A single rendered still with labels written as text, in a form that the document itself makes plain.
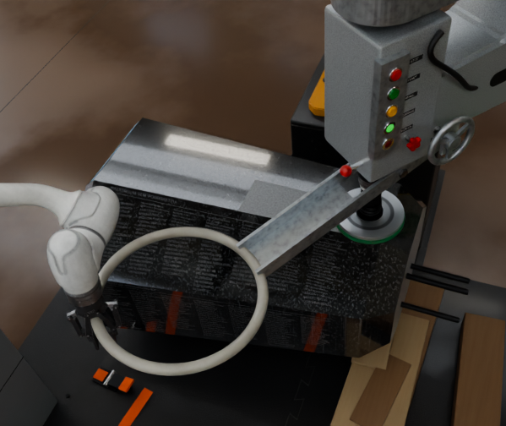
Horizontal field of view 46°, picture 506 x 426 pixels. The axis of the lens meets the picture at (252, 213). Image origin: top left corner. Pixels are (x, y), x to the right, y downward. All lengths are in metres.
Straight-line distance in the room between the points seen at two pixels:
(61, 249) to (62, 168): 2.25
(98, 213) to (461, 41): 1.00
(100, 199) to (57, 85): 2.80
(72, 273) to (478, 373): 1.66
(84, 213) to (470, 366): 1.65
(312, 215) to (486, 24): 0.68
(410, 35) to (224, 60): 2.87
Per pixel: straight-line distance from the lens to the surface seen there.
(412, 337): 2.43
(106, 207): 1.55
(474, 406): 2.48
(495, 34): 1.67
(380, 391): 2.30
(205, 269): 2.02
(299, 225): 1.75
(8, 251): 3.34
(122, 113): 3.89
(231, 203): 1.98
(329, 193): 1.78
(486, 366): 2.57
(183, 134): 2.26
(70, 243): 1.42
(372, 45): 1.36
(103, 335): 1.61
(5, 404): 2.45
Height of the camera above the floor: 2.33
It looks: 49 degrees down
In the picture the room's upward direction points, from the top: 8 degrees counter-clockwise
